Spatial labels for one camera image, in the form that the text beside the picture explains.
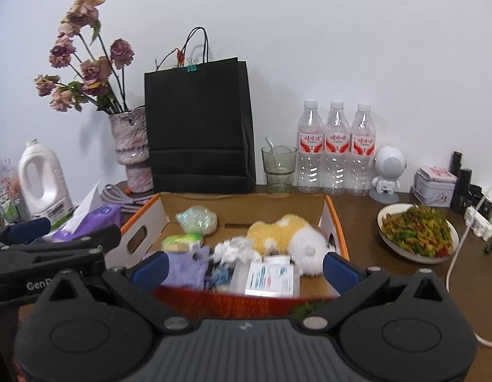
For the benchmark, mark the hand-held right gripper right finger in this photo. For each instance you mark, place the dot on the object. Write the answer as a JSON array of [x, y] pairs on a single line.
[[341, 272]]

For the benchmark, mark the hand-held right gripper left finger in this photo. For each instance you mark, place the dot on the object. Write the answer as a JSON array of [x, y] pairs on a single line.
[[150, 270]]

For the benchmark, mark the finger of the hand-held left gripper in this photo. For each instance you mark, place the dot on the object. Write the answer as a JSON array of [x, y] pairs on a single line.
[[29, 230], [90, 240]]

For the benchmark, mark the purple knitted pouch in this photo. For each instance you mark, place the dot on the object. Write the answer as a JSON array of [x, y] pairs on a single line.
[[186, 268]]

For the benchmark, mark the yellow and white plush toy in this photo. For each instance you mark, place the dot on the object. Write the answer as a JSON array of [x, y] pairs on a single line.
[[309, 246]]

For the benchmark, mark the green tissue packet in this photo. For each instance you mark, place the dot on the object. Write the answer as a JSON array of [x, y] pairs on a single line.
[[182, 242]]

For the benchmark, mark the iridescent plastic wrap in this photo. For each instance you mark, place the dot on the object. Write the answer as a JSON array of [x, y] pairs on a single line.
[[196, 221]]

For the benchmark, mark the white wet wipes pack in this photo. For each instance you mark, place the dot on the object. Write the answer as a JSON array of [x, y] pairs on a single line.
[[269, 280]]

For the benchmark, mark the white tissue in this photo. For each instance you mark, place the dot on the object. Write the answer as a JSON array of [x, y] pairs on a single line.
[[234, 250]]

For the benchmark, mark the red cardboard box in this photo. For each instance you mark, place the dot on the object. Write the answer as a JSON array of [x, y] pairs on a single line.
[[238, 306]]

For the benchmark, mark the purple tissue box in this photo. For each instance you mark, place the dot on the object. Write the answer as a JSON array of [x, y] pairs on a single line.
[[98, 217]]

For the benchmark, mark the clear cosmetics organiser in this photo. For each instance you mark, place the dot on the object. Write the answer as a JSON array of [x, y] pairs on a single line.
[[3, 207]]

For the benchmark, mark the white detergent jug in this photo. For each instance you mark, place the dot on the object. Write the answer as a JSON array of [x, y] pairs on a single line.
[[61, 195]]

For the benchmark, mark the white dish of green vegetables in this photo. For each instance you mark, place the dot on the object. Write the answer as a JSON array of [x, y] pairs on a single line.
[[416, 230]]

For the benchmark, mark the mottled purple ceramic vase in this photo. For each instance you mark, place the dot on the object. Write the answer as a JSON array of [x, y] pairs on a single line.
[[130, 139]]

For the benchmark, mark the white robot figure speaker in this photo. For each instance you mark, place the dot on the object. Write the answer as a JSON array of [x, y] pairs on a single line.
[[389, 163]]

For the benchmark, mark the glass cup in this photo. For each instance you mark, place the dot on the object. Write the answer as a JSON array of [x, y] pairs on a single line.
[[281, 169]]

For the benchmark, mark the pink and white tin box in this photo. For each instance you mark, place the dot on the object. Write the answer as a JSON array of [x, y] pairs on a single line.
[[432, 191]]

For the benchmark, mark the clear water bottle red label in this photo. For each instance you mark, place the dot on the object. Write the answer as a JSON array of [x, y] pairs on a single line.
[[363, 149], [310, 147], [337, 147]]

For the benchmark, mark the clear spoon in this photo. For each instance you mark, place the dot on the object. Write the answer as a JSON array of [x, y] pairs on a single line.
[[269, 147]]

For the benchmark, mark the white power strip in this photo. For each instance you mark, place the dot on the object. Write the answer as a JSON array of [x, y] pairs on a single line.
[[478, 223]]

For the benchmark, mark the tall black tube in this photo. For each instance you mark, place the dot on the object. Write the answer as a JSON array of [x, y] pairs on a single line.
[[464, 191]]

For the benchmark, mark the black paper bag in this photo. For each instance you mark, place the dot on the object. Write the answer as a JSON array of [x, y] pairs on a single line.
[[198, 127]]

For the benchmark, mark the black power adapter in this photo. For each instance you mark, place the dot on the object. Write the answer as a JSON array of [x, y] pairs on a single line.
[[480, 199]]

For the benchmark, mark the short black tube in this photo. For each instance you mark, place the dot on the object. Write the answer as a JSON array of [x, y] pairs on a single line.
[[456, 163]]

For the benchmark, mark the dried pink rose bouquet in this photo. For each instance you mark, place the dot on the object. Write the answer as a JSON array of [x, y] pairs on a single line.
[[90, 71]]

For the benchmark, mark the teal binder clip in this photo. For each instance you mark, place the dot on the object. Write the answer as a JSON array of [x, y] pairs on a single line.
[[191, 67]]

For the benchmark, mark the red-tipped dry twig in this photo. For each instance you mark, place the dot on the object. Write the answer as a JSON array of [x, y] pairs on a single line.
[[178, 56]]

